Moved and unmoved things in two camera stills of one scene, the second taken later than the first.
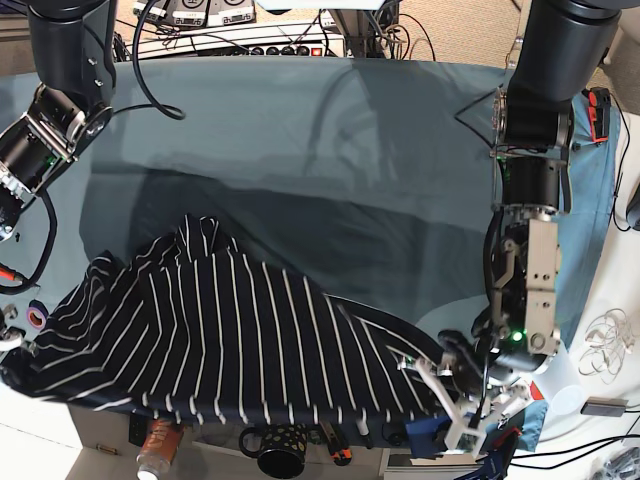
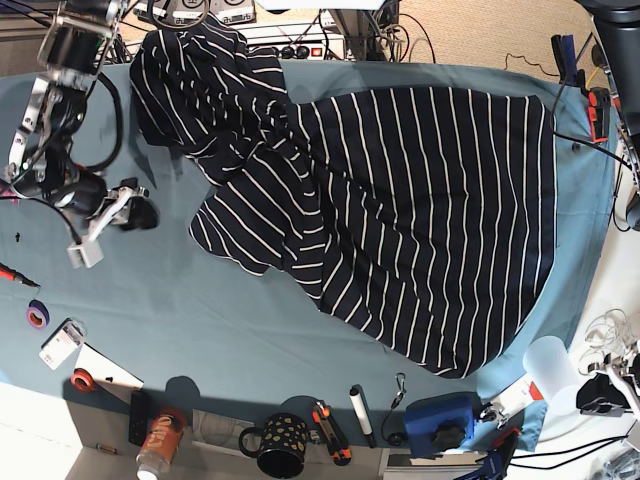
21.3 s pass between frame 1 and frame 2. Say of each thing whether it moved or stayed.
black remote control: stayed
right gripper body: moved
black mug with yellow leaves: stayed
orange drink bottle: stayed
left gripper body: moved
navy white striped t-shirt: moved
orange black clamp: stayed
